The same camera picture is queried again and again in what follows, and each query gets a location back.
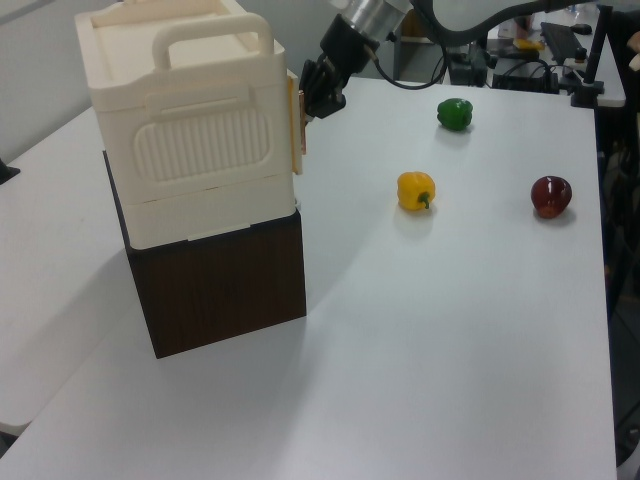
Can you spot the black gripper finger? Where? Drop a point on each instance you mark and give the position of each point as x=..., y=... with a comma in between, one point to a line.
x=334, y=97
x=312, y=85

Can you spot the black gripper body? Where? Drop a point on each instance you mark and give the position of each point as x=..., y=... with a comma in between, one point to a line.
x=347, y=45

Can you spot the cream cabinet door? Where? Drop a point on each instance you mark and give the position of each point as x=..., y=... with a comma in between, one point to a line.
x=298, y=125

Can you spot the person hand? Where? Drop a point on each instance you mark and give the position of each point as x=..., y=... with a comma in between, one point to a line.
x=635, y=60

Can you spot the tan wooden shelf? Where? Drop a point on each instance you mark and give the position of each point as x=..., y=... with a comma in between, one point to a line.
x=415, y=22

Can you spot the green bell pepper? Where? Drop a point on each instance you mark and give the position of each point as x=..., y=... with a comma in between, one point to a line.
x=454, y=114

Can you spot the yellow bell pepper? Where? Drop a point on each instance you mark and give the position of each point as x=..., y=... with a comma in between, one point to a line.
x=412, y=190

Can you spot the black electronics box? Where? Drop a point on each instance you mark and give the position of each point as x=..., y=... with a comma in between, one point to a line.
x=525, y=77

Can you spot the yellow object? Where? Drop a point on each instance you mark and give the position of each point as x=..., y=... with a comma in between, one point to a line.
x=528, y=44

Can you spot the black keyboard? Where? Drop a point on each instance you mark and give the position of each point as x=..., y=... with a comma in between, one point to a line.
x=559, y=42

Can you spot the dark wood box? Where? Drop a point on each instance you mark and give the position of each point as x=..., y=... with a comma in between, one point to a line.
x=225, y=290

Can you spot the small black knob device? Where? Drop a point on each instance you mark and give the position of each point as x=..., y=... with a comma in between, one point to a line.
x=580, y=55

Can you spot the black computer mouse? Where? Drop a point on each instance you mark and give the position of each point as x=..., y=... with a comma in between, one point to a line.
x=582, y=28

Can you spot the red bell pepper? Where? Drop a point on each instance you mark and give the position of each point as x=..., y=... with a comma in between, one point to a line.
x=551, y=196

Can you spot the black pole with clamp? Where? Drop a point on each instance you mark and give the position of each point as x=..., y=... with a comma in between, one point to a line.
x=597, y=45

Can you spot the person in dark clothes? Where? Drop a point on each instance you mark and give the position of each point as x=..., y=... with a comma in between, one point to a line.
x=625, y=90

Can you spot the black camera device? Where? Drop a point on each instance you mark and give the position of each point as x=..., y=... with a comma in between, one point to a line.
x=467, y=70

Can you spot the black clamp bracket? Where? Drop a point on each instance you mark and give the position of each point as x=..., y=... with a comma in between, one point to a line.
x=7, y=172

